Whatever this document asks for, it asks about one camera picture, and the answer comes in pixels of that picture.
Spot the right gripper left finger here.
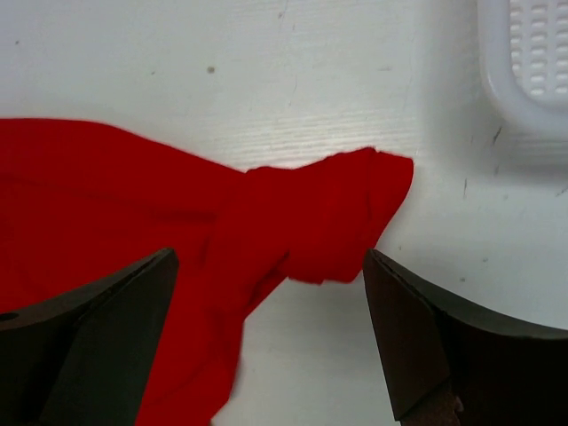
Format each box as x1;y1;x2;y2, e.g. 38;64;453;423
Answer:
1;248;178;426

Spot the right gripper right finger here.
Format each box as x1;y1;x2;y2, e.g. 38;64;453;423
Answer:
363;250;567;425

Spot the red t shirt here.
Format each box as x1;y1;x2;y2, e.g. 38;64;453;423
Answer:
1;119;414;425

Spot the white plastic basket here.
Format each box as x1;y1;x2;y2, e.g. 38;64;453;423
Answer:
477;0;567;155

